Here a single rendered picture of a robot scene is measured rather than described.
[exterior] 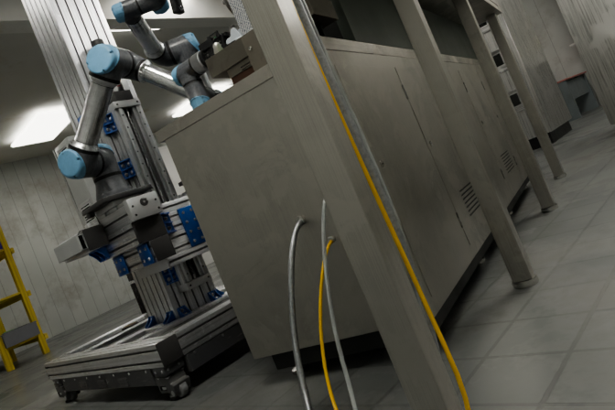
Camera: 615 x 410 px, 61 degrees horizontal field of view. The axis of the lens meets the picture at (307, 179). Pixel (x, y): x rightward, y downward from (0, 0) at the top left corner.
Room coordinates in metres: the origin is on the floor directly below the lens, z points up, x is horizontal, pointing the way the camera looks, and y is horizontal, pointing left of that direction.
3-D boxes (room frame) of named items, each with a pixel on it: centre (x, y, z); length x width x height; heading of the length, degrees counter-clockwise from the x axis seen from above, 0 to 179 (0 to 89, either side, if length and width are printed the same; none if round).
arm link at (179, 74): (1.89, 0.26, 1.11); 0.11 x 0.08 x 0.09; 60
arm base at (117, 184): (2.17, 0.77, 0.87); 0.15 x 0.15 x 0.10
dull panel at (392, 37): (2.56, -0.85, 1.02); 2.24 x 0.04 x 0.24; 150
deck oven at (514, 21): (6.64, -2.35, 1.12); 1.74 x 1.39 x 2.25; 50
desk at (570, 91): (8.78, -4.55, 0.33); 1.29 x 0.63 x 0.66; 137
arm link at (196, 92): (1.91, 0.25, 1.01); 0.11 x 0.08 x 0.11; 165
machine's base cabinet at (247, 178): (2.59, -0.53, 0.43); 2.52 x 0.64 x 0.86; 150
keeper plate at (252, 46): (1.48, -0.02, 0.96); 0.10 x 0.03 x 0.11; 60
